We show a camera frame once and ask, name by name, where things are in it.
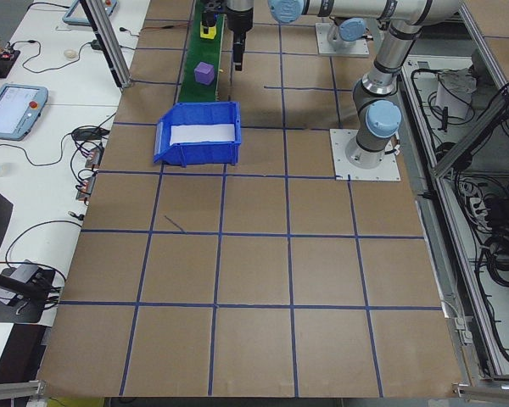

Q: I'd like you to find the purple cube block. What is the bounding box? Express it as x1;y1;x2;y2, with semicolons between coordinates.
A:
193;61;215;86

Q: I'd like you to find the aluminium profile bar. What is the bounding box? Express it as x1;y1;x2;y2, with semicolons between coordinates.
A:
451;381;509;399
0;380;48;399

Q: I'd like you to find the crumpled grey bag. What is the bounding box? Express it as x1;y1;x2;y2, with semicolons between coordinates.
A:
439;67;479;98

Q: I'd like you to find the black device with red button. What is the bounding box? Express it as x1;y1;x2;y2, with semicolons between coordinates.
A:
0;48;21;80

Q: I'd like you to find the white square base plate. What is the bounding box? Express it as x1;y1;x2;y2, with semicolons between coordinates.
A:
315;21;371;57
329;128;402;182

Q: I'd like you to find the small grey box device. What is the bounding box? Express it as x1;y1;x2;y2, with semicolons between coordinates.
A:
8;261;41;284

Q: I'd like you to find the green conveyor belt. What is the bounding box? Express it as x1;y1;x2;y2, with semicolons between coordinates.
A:
176;0;226;103

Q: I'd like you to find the black cable bundle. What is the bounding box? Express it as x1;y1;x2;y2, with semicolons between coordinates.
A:
474;224;509;289

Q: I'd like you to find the small circuit board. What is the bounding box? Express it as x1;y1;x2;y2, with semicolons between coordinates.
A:
75;174;98;204
86;146;105;170

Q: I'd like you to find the V-shaped metal bar frame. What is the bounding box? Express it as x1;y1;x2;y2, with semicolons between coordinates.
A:
400;8;509;385

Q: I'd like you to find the black stand base plate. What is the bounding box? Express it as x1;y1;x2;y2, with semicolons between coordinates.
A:
0;270;56;326

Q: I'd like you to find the white container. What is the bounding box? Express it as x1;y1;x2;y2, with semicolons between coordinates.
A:
434;78;471;120

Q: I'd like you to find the light blue teach pendant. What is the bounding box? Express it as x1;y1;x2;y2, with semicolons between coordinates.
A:
0;83;49;142
62;0;120;27

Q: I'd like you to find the blue plastic storage bin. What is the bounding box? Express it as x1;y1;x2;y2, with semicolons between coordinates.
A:
152;100;242;167

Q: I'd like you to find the black stand bar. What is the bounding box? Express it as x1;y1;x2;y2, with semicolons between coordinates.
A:
0;267;48;300

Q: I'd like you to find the grey metal corner bracket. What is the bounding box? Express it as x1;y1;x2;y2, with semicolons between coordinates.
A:
449;315;475;348

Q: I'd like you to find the white foam pad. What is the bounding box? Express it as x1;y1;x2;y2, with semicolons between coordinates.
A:
169;124;238;145

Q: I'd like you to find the aluminium profile post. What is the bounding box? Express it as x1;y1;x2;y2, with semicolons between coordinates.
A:
79;0;132;89

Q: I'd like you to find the diagonal aluminium strut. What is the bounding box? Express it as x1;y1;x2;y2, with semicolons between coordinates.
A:
431;78;509;179

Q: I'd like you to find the black power adapter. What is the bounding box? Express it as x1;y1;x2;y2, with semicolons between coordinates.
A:
70;128;110;141

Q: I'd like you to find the black power brick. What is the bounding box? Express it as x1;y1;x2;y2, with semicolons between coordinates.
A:
485;197;509;221

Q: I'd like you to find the white power strip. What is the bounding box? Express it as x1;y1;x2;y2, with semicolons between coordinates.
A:
457;180;493;230

